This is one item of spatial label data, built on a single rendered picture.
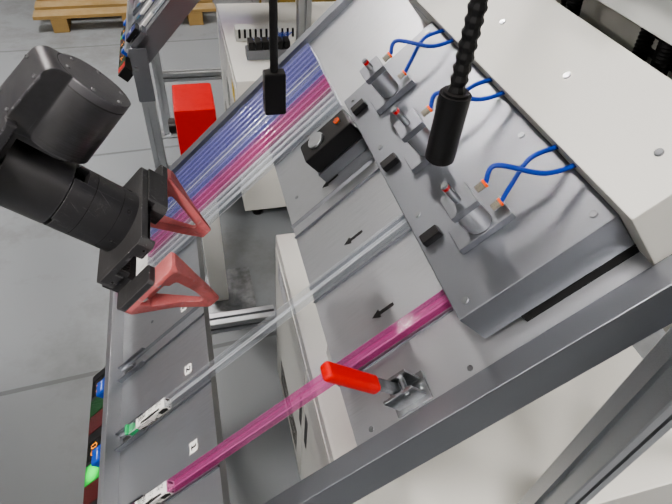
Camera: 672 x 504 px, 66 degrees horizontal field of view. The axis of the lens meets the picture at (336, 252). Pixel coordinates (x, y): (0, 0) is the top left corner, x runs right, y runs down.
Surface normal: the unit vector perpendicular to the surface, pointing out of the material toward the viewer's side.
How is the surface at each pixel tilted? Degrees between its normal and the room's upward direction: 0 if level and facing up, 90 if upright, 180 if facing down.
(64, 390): 0
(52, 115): 65
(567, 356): 90
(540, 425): 0
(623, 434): 90
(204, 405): 44
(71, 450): 0
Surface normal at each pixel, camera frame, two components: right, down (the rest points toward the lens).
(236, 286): 0.07, -0.71
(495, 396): 0.25, 0.69
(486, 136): -0.62, -0.42
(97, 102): 0.46, 0.65
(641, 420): -0.96, 0.13
